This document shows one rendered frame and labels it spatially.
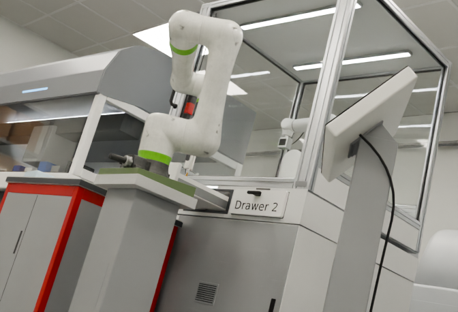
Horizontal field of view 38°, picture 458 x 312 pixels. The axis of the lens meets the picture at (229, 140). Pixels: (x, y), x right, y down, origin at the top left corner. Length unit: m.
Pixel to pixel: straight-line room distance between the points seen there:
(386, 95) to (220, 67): 0.73
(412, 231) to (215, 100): 1.34
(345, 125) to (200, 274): 1.20
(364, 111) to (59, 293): 1.41
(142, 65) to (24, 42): 3.57
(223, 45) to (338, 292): 1.01
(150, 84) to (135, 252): 1.66
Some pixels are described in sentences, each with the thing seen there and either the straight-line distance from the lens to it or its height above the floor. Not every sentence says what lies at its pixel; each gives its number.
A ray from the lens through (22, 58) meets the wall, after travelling 7.21.
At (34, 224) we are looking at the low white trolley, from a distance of 2.89.
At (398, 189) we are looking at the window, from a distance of 3.25.
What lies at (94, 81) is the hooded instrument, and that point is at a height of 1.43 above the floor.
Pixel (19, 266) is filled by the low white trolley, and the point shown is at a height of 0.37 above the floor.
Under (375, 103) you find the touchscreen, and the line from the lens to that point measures 1.98.
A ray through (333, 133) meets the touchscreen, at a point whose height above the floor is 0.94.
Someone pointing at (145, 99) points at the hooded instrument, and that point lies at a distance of 3.78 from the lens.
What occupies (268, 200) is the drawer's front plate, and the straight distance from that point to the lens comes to 2.72.
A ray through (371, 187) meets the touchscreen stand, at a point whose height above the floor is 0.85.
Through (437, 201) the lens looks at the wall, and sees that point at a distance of 6.16.
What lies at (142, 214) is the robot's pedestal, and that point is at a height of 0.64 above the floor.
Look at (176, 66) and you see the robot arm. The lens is 2.74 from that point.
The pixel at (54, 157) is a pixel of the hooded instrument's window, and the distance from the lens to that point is 3.70.
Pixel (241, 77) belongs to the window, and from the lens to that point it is 3.20.
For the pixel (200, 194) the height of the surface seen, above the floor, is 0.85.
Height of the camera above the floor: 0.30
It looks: 17 degrees up
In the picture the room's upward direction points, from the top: 15 degrees clockwise
